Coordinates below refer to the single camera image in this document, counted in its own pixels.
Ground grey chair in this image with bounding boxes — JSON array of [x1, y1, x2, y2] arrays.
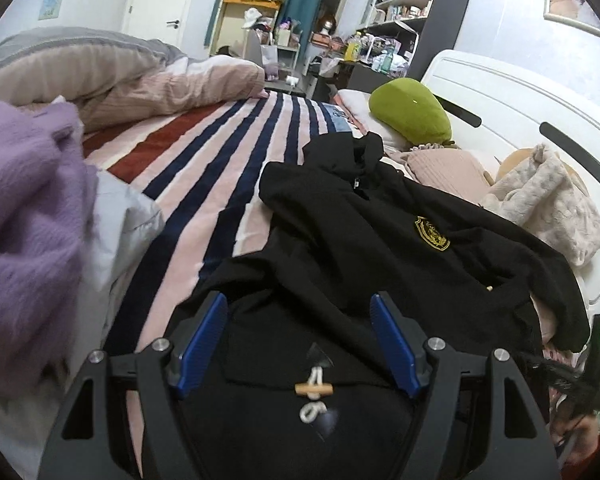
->
[[242, 29, 306, 96]]

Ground green plush pillow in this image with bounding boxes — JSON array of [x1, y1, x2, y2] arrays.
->
[[368, 78, 452, 145]]

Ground striped bed blanket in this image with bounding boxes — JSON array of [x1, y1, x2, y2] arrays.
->
[[82, 90, 354, 480]]

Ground small white shelf rack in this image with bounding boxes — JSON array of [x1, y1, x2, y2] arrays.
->
[[274, 28, 300, 80]]

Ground pink ribbed pillow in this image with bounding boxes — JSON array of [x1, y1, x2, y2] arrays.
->
[[404, 148, 491, 204]]

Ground yellow drink bottle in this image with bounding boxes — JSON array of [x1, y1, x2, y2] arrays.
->
[[343, 32, 362, 63]]

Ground dark tall bookshelf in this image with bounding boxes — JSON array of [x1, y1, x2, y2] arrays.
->
[[358, 0, 469, 80]]

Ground pink and grey duvet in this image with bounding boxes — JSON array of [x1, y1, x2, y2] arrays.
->
[[0, 26, 264, 132]]

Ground yellow wooden shelf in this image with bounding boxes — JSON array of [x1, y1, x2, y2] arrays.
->
[[208, 0, 282, 58]]

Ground white printed pillow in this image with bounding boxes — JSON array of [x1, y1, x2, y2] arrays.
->
[[334, 89, 412, 152]]

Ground white door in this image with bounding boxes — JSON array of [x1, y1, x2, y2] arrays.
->
[[121, 0, 205, 51]]

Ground white bed headboard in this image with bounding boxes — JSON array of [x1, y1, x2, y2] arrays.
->
[[422, 50, 600, 314]]

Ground black hooded coat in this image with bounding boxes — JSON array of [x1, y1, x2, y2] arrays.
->
[[172, 133, 590, 479]]

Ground framed wall photo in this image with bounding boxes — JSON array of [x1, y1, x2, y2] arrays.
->
[[543, 0, 600, 37]]

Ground purple fuzzy sweater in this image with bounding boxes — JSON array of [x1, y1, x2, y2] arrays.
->
[[0, 101, 97, 398]]

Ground person's right hand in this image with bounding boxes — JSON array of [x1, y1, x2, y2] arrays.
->
[[550, 402, 600, 479]]

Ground blue wall poster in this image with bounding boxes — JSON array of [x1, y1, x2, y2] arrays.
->
[[38, 0, 62, 21]]

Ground beige fleece blanket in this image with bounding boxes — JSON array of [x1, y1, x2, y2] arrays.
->
[[480, 144, 600, 268]]

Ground wig on mannequin head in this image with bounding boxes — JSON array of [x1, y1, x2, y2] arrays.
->
[[312, 13, 337, 47]]

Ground light grey garment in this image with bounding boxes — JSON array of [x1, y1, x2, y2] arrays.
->
[[0, 171, 164, 479]]

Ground orange plush toy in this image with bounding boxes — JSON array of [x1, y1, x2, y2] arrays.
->
[[495, 148, 590, 195]]

